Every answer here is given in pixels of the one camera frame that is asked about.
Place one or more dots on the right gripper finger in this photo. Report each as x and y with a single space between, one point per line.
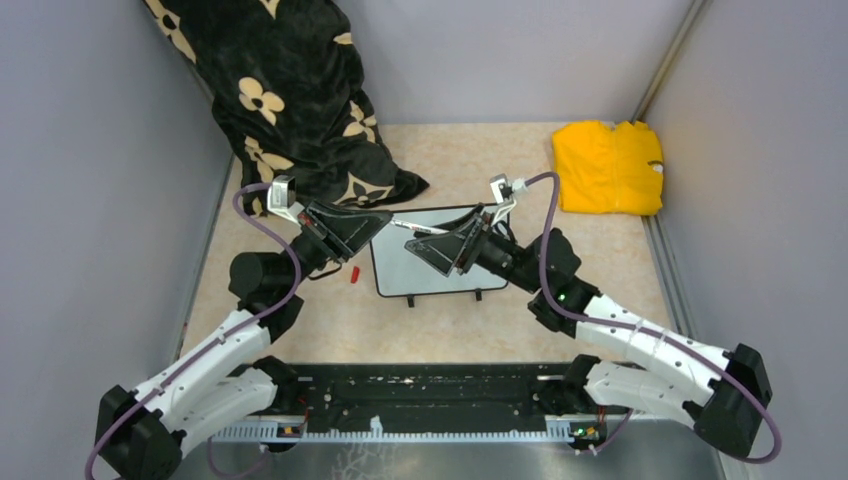
440 252
443 220

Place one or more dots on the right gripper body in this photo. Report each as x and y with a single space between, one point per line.
482 248

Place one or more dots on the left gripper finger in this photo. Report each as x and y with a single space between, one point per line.
333 217
344 238

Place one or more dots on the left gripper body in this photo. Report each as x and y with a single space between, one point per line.
315 238

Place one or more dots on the red whiteboard marker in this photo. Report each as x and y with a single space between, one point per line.
418 228

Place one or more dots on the black framed whiteboard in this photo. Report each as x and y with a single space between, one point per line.
400 274

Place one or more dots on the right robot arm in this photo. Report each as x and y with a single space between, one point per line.
720 394

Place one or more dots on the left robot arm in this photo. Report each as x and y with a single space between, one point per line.
146 431

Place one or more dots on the yellow folded cloth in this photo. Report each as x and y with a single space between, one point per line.
609 169

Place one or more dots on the black floral blanket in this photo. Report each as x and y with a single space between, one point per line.
287 86

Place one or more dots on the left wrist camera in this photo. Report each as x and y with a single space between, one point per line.
281 197

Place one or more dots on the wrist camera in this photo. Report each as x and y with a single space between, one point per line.
505 192
281 197

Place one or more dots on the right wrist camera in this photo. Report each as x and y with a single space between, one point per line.
505 192

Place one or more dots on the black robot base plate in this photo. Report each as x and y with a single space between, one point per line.
432 403

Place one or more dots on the aluminium side rail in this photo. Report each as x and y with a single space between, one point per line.
668 272

